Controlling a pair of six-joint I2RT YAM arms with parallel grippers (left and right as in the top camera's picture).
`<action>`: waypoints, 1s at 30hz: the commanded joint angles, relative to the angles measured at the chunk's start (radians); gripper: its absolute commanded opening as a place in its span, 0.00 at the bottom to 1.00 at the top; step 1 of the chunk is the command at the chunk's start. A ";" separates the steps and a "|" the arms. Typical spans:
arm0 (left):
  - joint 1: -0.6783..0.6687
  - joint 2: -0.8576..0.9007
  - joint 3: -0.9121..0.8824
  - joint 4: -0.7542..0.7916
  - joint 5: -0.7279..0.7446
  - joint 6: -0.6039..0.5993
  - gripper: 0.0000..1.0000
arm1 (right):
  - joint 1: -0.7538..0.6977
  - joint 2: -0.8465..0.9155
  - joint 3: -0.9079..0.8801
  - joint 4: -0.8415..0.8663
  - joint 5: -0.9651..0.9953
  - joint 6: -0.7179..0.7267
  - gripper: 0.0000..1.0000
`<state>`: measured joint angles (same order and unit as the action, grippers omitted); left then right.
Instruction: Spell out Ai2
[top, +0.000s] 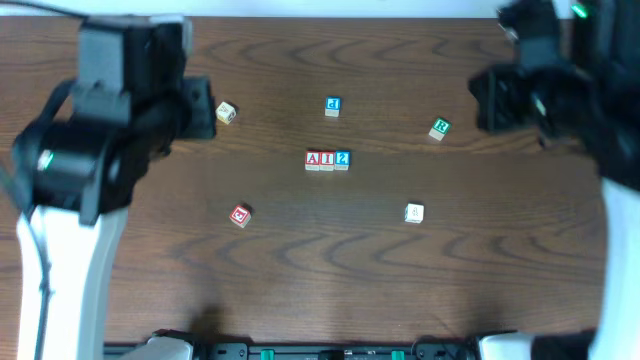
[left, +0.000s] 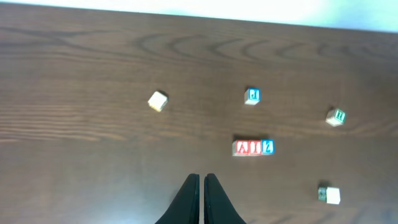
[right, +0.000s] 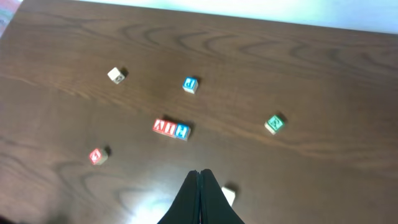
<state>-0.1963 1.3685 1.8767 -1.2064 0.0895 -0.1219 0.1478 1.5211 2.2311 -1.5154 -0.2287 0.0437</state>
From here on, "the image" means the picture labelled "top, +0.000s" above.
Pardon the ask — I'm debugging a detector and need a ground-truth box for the red A letter block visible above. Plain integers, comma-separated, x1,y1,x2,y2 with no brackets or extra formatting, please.
304,151,321,171

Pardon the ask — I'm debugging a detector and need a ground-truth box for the blue 2 number block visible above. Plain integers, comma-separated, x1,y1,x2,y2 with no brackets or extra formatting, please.
334,151,351,171

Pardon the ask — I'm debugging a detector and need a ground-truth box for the red I letter block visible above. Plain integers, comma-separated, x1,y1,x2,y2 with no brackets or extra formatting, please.
319,151,335,171

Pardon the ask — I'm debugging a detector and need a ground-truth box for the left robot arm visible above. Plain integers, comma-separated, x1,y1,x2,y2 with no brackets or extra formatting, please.
1,15,215,359

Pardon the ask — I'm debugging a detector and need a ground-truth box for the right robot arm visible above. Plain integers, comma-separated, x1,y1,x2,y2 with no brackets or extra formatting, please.
469,1,639,359

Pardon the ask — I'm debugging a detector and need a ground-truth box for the yellow white letter block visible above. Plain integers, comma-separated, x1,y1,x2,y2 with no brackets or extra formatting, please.
215,102,237,124

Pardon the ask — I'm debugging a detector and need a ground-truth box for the green R letter block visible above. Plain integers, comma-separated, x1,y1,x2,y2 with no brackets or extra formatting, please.
428,117,451,141

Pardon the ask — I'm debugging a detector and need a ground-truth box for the white plain wooden block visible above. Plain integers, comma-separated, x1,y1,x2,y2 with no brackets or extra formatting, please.
404,203,425,224

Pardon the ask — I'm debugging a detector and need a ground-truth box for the red E letter block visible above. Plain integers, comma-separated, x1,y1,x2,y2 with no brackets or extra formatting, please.
229,204,252,228

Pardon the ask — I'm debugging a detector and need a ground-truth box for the blue P letter block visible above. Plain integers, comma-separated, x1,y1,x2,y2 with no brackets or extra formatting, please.
325,96,341,117

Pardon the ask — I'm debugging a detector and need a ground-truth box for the black mounting rail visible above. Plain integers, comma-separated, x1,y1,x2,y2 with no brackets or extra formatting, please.
193,342,479,360

